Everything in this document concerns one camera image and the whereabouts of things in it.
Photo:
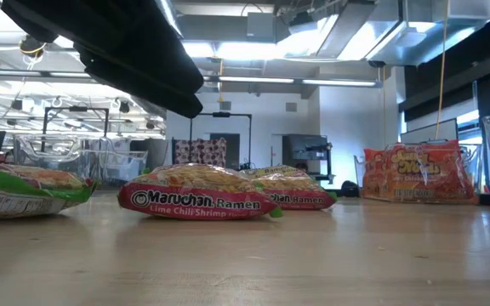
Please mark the red Saucy Noods noodle pack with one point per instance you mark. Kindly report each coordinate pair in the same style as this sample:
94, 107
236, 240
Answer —
419, 174

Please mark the black monitor on cart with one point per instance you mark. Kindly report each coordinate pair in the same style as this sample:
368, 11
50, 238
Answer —
306, 149

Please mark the long ceiling light strip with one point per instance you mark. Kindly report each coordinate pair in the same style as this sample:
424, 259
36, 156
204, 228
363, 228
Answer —
253, 79

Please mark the black round floor object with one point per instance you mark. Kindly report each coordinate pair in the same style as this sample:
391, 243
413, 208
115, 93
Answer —
350, 190

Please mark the green pink Maruchan ramen pack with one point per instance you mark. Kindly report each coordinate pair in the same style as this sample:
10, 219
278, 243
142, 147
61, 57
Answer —
304, 195
194, 202
28, 191

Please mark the black gantry frame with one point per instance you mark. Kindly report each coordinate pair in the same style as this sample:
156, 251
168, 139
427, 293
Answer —
77, 109
228, 114

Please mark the silver rectangular air duct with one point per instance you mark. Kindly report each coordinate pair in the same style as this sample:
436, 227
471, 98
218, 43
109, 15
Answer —
347, 34

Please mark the floral patterned panel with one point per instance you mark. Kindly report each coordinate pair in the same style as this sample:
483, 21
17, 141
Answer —
200, 152

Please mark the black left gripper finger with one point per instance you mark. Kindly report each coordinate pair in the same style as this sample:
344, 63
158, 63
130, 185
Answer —
151, 91
113, 34

